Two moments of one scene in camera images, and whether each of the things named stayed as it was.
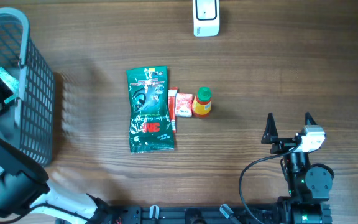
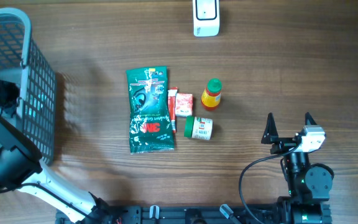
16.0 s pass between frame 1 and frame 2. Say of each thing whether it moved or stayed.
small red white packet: stayed
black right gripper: stayed
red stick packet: stayed
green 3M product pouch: stayed
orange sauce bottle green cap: moved
